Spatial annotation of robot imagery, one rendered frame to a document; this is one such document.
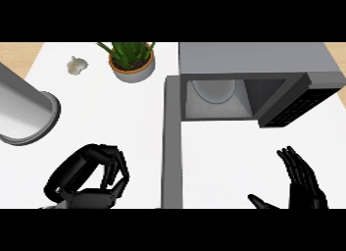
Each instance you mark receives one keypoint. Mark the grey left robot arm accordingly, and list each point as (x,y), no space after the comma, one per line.
(58,206)

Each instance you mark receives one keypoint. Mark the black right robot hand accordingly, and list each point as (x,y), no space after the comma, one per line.
(305,192)

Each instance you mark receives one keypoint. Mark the green plant in grey pot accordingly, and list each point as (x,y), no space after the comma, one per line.
(132,70)

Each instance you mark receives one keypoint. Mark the grey microwave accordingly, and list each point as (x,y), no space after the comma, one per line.
(252,60)

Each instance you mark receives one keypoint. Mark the white cylinder with grey base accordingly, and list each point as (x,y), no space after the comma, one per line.
(14,104)

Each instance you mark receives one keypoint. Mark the grey microwave door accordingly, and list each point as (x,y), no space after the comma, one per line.
(172,143)

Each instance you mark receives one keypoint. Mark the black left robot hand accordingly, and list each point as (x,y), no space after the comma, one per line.
(91,197)

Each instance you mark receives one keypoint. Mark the glass microwave turntable plate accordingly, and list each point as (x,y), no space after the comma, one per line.
(214,91)

